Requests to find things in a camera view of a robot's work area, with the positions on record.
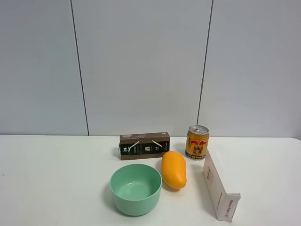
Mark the brown coffee capsule box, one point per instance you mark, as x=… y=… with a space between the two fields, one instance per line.
x=144 y=146

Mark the gold energy drink can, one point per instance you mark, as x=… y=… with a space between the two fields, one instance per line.
x=197 y=142

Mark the green plastic bowl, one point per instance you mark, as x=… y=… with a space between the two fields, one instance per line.
x=136 y=189

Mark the yellow mango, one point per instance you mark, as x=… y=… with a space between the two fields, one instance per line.
x=173 y=170

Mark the white long carton box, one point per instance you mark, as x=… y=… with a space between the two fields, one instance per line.
x=221 y=187

